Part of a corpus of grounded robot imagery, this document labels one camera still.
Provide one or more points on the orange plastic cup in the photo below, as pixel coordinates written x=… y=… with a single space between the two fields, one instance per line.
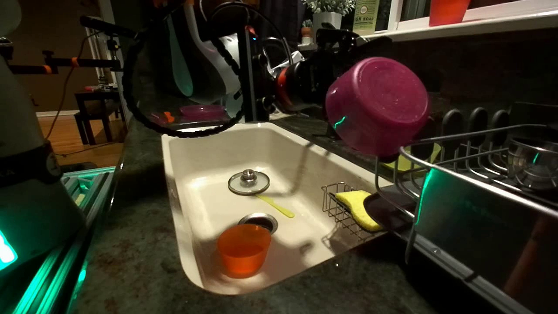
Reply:
x=245 y=249
x=449 y=10

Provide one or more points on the black camera stand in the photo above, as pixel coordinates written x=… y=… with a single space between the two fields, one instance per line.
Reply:
x=88 y=61

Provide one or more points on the dark wooden stool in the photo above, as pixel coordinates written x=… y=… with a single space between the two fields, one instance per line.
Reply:
x=93 y=110

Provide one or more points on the yellow sponge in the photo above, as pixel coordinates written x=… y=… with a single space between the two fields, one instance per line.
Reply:
x=357 y=206

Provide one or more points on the shiny metal pot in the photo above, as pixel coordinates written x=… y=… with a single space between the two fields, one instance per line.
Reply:
x=533 y=162

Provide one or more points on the magenta plastic bowl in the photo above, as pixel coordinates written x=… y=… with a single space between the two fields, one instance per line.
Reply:
x=203 y=112

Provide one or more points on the pink plastic bowl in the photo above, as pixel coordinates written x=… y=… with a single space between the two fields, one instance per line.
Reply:
x=378 y=105

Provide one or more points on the potted plant in white pot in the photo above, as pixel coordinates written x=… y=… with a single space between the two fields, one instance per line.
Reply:
x=329 y=14

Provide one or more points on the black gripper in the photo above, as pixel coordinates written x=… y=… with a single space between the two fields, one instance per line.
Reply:
x=311 y=80

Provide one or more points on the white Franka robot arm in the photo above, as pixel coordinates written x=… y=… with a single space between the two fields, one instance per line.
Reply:
x=18 y=127

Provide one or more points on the metal sink drain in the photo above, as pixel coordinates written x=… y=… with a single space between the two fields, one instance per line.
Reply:
x=259 y=220
x=249 y=183

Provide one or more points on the white kitchen sink basin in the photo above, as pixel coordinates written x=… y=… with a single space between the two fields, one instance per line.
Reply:
x=198 y=167

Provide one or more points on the yellow-green plastic bowl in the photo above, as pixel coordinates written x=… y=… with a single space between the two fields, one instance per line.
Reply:
x=407 y=166

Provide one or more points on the small orange object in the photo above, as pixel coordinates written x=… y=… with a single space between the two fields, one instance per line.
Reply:
x=168 y=117

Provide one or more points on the aluminium frame with green light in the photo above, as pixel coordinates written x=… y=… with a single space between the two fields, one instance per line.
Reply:
x=58 y=272

